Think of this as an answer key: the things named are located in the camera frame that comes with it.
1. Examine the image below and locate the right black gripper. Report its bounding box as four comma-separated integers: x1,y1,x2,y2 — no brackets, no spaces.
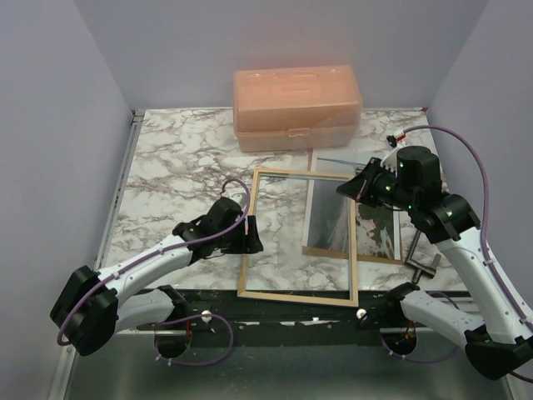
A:
337,156,416,212

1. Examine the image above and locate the light wooden picture frame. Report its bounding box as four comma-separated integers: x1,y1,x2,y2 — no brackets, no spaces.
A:
237,167,359,308

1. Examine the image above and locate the clear plastic sheet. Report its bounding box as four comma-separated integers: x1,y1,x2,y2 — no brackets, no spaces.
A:
302,116,366,258

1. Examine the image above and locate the aerial landscape photo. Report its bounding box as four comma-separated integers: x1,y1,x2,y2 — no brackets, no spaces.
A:
300,149,401,260

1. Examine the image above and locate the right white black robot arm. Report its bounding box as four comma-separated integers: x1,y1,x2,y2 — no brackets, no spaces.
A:
337,146,532,380

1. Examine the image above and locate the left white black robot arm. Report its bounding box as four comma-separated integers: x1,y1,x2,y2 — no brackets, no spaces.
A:
50,197,263,356

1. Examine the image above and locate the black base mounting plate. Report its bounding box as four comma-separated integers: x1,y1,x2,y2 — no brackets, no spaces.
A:
85,287,434,349

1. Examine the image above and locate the orange translucent plastic box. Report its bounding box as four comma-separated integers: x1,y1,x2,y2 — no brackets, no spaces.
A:
233,65,363,153

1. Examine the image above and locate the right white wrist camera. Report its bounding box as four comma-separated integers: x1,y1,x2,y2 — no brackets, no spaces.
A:
380,130,406,171

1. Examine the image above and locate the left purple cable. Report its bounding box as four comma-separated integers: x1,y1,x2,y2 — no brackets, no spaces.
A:
57,179,252,368

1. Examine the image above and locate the purple cable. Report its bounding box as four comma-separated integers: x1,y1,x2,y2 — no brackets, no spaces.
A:
57,179,252,368
381,124,533,384

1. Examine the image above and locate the brown frame backing board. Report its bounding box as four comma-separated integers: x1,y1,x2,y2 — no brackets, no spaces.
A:
300,147,405,266

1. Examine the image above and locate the aluminium rail frame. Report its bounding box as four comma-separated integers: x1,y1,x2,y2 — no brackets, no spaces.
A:
45,108,513,400

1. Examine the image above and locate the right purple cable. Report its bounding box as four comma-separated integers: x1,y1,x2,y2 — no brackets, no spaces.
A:
381,124,533,384

